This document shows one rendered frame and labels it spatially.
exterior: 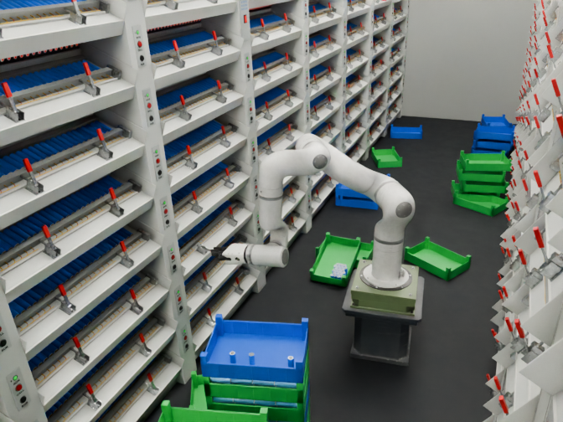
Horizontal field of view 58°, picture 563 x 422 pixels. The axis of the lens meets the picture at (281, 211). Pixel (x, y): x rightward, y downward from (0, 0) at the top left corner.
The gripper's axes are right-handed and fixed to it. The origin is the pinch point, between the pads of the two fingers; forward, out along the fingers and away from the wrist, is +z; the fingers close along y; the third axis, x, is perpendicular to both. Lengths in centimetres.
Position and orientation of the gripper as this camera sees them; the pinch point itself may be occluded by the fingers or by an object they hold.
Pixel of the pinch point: (216, 251)
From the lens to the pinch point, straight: 213.6
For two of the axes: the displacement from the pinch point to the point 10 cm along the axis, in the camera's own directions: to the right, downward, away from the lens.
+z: -9.0, -0.3, 4.3
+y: 4.1, -4.2, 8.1
